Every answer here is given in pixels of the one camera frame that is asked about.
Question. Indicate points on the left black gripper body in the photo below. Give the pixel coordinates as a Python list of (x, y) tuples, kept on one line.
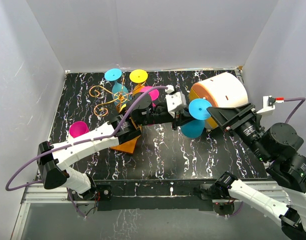
[(158, 118)]

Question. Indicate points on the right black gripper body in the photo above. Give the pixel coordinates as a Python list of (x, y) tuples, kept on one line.
[(249, 131)]

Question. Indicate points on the blue wine glass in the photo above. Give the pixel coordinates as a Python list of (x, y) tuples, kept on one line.
[(198, 108)]

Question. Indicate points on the pink wine glass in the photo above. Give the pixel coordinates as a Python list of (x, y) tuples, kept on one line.
[(153, 92), (78, 128)]

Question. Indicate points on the yellow wine glass back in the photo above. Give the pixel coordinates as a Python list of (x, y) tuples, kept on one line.
[(139, 77)]

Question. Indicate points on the teal wine glass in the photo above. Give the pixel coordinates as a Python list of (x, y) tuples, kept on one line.
[(119, 92)]

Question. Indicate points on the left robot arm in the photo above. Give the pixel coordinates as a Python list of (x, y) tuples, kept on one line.
[(55, 160)]

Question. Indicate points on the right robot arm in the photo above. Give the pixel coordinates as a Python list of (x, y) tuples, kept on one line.
[(277, 146)]

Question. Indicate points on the white round drawer cabinet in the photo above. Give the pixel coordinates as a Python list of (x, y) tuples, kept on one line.
[(223, 90)]

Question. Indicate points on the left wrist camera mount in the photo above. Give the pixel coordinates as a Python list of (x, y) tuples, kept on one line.
[(175, 100)]

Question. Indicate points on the gold wire wine glass rack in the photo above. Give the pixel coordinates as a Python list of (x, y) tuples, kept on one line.
[(101, 110)]

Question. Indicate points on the aluminium front rail frame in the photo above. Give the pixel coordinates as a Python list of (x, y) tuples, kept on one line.
[(133, 194)]

